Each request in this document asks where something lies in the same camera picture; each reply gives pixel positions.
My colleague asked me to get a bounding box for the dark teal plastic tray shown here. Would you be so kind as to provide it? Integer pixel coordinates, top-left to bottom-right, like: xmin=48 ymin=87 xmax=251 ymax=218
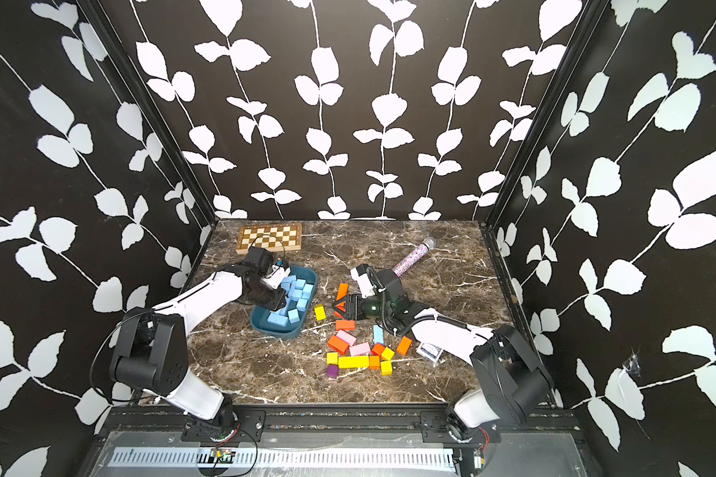
xmin=250 ymin=266 xmax=318 ymax=340

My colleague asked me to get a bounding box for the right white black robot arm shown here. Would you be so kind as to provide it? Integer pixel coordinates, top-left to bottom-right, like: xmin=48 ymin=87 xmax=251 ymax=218
xmin=346 ymin=264 xmax=554 ymax=435

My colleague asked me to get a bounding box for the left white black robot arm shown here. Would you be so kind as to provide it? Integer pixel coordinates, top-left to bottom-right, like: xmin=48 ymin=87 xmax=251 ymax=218
xmin=109 ymin=246 xmax=290 ymax=421

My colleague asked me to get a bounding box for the orange block right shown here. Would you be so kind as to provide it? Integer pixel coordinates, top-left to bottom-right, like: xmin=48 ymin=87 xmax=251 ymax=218
xmin=396 ymin=336 xmax=413 ymax=357

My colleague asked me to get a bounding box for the long orange block upper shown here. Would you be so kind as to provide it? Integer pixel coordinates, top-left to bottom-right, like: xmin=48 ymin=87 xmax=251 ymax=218
xmin=336 ymin=283 xmax=349 ymax=302

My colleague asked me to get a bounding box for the blue playing card deck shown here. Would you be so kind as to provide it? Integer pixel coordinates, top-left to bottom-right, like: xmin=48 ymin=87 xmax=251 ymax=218
xmin=417 ymin=343 xmax=444 ymax=366

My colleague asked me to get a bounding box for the orange red block lower left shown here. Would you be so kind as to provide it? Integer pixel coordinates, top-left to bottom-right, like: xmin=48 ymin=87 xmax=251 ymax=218
xmin=327 ymin=335 xmax=350 ymax=356

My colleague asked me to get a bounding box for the wooden chess board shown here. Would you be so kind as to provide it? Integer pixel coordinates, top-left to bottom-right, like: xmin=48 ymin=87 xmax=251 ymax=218
xmin=236 ymin=223 xmax=302 ymax=254

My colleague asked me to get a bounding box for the small yellow block left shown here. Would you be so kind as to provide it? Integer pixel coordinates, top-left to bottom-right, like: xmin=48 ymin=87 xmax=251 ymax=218
xmin=313 ymin=305 xmax=326 ymax=322

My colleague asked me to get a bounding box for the long yellow block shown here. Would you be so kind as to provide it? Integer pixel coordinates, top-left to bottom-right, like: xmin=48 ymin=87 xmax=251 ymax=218
xmin=337 ymin=356 xmax=371 ymax=369

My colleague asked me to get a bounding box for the purple glitter microphone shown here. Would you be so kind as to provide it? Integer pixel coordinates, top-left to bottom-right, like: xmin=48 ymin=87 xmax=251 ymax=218
xmin=392 ymin=237 xmax=436 ymax=277

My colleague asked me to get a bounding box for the purple cube block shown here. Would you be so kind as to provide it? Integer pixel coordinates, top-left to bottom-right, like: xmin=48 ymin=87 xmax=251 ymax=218
xmin=326 ymin=365 xmax=339 ymax=379

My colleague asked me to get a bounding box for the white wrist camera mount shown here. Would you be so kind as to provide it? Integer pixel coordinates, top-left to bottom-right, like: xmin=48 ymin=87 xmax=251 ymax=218
xmin=262 ymin=258 xmax=290 ymax=290

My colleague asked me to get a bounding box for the black front rail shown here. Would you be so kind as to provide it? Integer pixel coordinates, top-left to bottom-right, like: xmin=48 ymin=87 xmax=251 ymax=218
xmin=105 ymin=403 xmax=584 ymax=446

